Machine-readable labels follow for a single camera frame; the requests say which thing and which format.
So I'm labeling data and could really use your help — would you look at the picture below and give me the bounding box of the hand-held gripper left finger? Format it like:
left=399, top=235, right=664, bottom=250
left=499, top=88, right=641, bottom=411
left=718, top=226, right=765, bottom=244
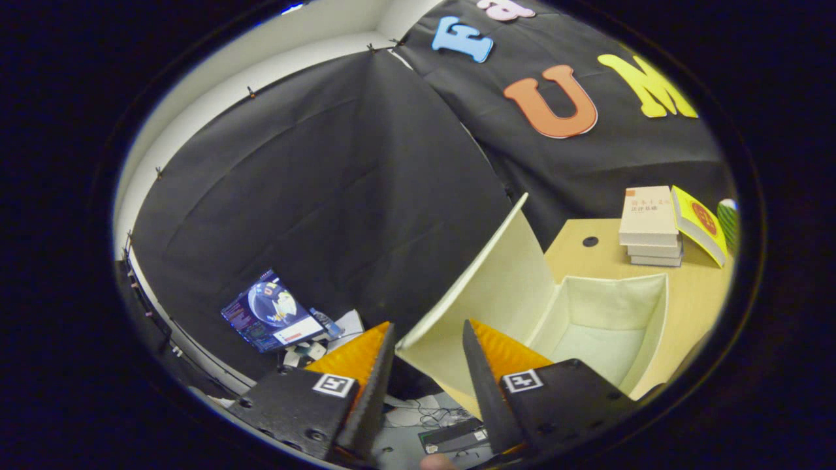
left=243, top=321, right=396, bottom=467

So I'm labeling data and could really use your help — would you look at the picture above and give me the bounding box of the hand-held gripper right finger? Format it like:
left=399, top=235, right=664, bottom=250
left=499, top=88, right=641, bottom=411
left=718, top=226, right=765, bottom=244
left=462, top=319, right=639, bottom=458

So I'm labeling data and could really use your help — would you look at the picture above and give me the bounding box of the pale green fabric storage box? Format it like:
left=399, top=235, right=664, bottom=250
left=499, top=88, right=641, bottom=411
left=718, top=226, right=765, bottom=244
left=395, top=192, right=671, bottom=420

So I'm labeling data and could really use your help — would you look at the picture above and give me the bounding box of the open laptop with blue screen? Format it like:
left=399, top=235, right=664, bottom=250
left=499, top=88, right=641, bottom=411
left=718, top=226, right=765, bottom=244
left=221, top=268, right=327, bottom=354

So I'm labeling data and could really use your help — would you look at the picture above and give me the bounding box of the black flat device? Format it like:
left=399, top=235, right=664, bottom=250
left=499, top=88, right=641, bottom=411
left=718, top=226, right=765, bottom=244
left=418, top=418, right=490, bottom=456

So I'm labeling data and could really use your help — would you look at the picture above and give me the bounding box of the white flat board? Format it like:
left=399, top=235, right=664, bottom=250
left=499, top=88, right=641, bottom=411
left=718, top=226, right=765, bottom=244
left=325, top=309, right=366, bottom=354

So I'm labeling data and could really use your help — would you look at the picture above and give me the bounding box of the clear plastic water bottle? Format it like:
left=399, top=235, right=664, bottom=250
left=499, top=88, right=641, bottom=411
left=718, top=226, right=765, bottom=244
left=309, top=307, right=344, bottom=340

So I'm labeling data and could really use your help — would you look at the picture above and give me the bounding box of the black backdrop cloth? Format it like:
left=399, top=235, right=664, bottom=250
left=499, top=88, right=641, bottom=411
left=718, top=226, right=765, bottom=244
left=114, top=0, right=733, bottom=400

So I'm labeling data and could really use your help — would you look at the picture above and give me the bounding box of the white cover book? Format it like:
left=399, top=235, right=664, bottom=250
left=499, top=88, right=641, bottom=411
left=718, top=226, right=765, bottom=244
left=626, top=243, right=683, bottom=259

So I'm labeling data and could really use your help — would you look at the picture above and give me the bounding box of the beige cover book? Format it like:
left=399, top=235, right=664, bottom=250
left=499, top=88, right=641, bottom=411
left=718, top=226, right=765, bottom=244
left=619, top=185, right=681, bottom=247

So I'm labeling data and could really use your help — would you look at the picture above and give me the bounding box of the yellow book with red seal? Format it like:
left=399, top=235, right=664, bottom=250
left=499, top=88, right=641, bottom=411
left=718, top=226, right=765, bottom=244
left=671, top=185, right=728, bottom=269

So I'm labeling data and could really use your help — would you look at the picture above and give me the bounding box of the watermelon slice plush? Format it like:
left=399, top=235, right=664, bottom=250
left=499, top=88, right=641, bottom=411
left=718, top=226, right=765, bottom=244
left=716, top=198, right=740, bottom=257

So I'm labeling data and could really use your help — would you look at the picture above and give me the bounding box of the tangle of thin cables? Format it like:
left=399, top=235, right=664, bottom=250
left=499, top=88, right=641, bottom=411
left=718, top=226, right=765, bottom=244
left=387, top=395, right=472, bottom=428

